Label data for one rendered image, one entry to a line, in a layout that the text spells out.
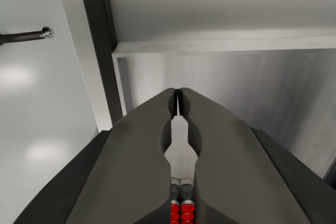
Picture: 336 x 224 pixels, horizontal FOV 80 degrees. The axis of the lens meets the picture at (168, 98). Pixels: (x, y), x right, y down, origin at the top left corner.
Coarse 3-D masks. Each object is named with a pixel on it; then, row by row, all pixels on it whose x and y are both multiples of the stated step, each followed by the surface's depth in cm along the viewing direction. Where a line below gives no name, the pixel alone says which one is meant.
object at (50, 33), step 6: (42, 30) 106; (48, 30) 106; (0, 36) 97; (6, 36) 97; (12, 36) 98; (18, 36) 99; (24, 36) 99; (30, 36) 100; (36, 36) 101; (42, 36) 102; (48, 36) 108; (0, 42) 98; (6, 42) 99
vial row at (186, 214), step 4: (180, 204) 32; (180, 208) 32; (176, 212) 31; (184, 212) 31; (188, 212) 30; (192, 212) 31; (172, 216) 31; (176, 216) 31; (184, 216) 31; (188, 216) 31; (192, 216) 31
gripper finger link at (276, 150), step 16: (256, 128) 8; (272, 144) 7; (272, 160) 7; (288, 160) 7; (288, 176) 6; (304, 176) 6; (304, 192) 6; (320, 192) 6; (304, 208) 5; (320, 208) 5
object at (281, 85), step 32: (128, 64) 22; (160, 64) 22; (192, 64) 22; (224, 64) 22; (256, 64) 22; (288, 64) 22; (320, 64) 22; (128, 96) 23; (224, 96) 24; (256, 96) 24; (288, 96) 24; (320, 96) 24; (288, 128) 27; (320, 128) 27; (192, 160) 31; (320, 160) 28
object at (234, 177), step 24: (192, 96) 10; (192, 120) 9; (216, 120) 8; (240, 120) 8; (192, 144) 9; (216, 144) 7; (240, 144) 7; (216, 168) 6; (240, 168) 6; (264, 168) 6; (216, 192) 6; (240, 192) 6; (264, 192) 6; (288, 192) 6; (216, 216) 6; (240, 216) 5; (264, 216) 5; (288, 216) 5
